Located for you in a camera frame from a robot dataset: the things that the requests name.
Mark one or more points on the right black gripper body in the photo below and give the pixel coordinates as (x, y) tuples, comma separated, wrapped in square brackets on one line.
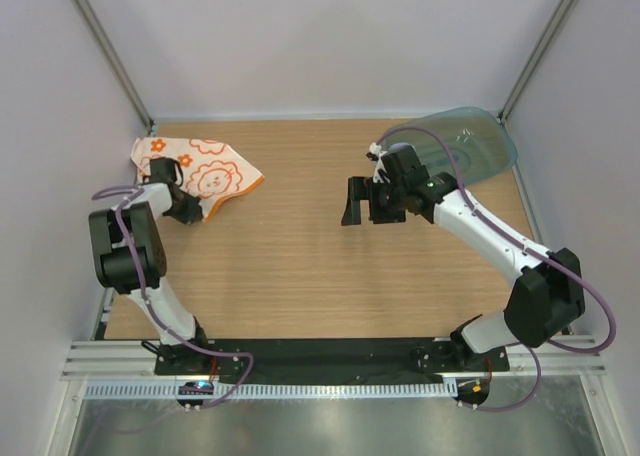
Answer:
[(386, 202)]

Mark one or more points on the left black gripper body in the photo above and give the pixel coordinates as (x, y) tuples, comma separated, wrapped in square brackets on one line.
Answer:
[(187, 211)]

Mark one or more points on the white orange flower towel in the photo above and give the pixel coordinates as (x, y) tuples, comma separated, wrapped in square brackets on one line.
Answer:
[(211, 170)]

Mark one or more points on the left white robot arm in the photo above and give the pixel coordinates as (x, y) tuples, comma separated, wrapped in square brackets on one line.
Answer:
[(129, 256)]

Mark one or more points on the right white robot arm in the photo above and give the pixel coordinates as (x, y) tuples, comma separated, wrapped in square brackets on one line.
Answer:
[(544, 298)]

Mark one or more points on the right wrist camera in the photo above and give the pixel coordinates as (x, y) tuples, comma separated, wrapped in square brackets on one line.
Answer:
[(375, 152)]

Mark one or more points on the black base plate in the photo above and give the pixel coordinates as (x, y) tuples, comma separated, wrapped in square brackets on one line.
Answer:
[(303, 360)]

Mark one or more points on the slotted metal rail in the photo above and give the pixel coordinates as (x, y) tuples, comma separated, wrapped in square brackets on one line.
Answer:
[(192, 390)]

